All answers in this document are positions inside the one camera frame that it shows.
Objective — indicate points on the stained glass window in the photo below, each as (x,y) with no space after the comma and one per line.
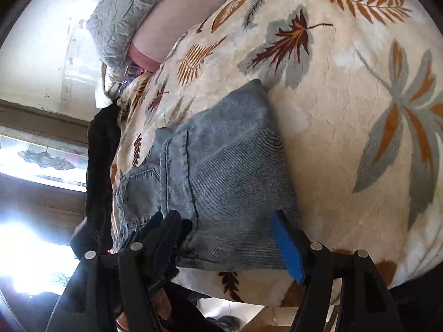
(45,155)

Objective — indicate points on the wooden window frame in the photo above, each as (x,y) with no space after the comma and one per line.
(41,117)

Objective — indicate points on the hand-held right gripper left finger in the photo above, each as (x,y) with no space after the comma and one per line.
(173,228)

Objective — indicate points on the blue denim pants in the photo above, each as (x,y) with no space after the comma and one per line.
(225,179)

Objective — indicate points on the white pillow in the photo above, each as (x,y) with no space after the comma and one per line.
(103,93)

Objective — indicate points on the leaf print blanket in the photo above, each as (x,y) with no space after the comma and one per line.
(328,110)

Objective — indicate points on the pink sofa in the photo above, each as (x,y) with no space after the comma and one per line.
(166,31)

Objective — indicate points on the person's left hand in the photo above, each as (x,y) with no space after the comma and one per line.
(163,301)

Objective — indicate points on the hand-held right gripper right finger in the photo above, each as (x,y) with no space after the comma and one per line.
(287,245)

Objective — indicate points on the grey quilted blanket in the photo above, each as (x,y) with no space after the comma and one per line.
(121,17)

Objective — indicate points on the colourful packet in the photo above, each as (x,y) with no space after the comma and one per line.
(133,72)

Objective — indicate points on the large black cloth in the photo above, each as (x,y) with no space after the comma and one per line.
(100,162)

